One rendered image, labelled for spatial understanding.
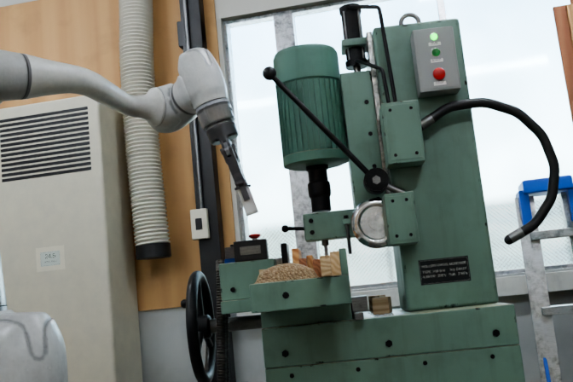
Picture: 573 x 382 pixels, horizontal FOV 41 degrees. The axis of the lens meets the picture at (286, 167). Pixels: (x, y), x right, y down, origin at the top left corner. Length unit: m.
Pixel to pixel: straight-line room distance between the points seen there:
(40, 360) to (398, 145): 0.92
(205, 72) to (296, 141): 0.29
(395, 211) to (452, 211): 0.17
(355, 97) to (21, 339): 1.00
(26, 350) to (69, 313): 1.83
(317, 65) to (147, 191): 1.53
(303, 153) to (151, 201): 1.51
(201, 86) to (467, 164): 0.68
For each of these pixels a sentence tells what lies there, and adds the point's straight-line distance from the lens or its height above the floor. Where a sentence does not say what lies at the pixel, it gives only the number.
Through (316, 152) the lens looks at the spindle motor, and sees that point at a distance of 1.95.
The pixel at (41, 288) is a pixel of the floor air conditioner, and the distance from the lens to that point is 3.43.
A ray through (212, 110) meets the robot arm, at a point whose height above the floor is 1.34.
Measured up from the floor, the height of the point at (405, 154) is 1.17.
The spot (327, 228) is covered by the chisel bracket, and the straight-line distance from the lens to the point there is 1.98.
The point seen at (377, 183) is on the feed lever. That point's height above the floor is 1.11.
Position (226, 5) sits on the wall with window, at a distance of 3.64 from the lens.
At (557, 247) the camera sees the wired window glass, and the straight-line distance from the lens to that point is 3.38.
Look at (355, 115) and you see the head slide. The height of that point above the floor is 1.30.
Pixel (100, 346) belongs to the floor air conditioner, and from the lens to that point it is 3.32.
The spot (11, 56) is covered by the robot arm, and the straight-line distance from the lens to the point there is 1.72.
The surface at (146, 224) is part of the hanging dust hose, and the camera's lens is 3.36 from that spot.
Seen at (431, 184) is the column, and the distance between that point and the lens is 1.93.
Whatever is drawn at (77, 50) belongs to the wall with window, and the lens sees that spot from 3.85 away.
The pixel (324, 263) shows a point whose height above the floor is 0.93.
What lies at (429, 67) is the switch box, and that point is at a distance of 1.92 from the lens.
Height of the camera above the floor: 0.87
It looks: 9 degrees up
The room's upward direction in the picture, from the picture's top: 6 degrees counter-clockwise
